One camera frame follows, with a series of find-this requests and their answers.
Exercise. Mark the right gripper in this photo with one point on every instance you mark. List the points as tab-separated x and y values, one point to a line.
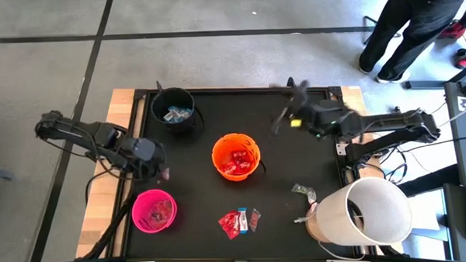
326	120

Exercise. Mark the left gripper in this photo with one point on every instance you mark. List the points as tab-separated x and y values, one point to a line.
144	157

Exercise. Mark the long white candy bar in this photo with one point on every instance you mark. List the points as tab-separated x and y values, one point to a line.
171	117

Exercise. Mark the clear packet orange candy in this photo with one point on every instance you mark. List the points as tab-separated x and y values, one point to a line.
162	211

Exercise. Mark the small blue white candy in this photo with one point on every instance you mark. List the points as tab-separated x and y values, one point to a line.
183	112

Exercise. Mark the red Skittles candy packet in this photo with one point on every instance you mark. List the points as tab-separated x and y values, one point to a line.
229	168
227	220
243	159
233	232

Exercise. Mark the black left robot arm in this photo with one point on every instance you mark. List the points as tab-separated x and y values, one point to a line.
81	132

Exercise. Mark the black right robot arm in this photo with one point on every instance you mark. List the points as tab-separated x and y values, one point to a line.
392	121

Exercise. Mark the blue white candy packet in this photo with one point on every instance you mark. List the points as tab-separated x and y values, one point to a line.
242	220

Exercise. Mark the black pumpkin bucket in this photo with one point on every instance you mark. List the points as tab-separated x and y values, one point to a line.
156	102

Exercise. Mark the pink plastic bucket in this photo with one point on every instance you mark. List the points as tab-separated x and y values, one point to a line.
143	223

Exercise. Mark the orange pumpkin bucket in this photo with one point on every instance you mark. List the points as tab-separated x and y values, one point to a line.
217	155

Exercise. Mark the small white plug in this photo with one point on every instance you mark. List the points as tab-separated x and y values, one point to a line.
304	218

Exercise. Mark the black desk foot bar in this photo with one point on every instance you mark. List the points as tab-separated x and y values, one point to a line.
422	84

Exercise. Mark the white metal corner bracket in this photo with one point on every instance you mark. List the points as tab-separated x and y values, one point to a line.
340	149

